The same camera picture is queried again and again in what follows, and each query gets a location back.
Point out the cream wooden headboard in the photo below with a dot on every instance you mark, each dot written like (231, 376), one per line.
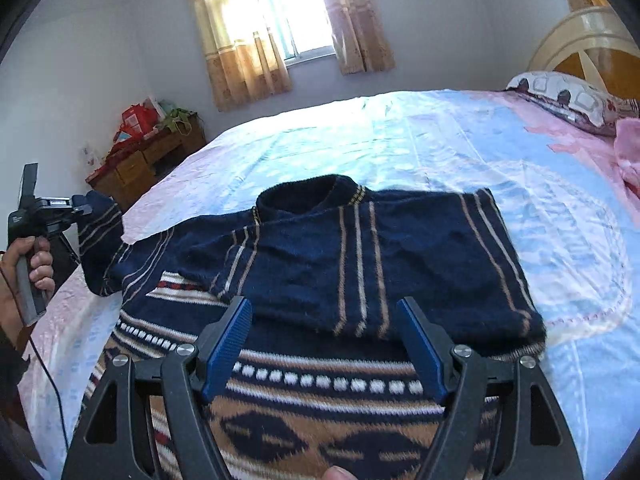
(590, 30)

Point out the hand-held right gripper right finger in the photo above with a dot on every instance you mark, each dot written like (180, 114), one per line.
(422, 355)

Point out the red bags on cabinet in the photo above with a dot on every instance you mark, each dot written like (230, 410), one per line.
(134, 122)

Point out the bed with blue-pink sheet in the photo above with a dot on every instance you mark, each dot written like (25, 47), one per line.
(425, 135)

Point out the wooden desk with drawers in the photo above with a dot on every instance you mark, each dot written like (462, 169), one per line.
(135, 165)

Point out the person's left hand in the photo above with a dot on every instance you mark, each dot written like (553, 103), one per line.
(42, 265)

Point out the patterned pillow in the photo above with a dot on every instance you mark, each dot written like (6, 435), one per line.
(560, 92)

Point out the person's right hand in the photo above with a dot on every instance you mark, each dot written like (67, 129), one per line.
(341, 474)

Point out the navy patterned knit sweater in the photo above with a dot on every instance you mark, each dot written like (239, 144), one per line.
(310, 260)

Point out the green plant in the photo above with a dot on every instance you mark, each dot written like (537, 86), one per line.
(175, 121)

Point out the pink blanket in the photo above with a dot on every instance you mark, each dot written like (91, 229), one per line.
(631, 160)

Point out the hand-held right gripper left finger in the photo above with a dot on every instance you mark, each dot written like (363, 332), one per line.
(227, 355)

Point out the window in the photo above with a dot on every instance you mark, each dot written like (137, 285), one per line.
(295, 10)

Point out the tan floral curtain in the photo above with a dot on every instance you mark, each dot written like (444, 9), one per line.
(357, 35)
(235, 60)

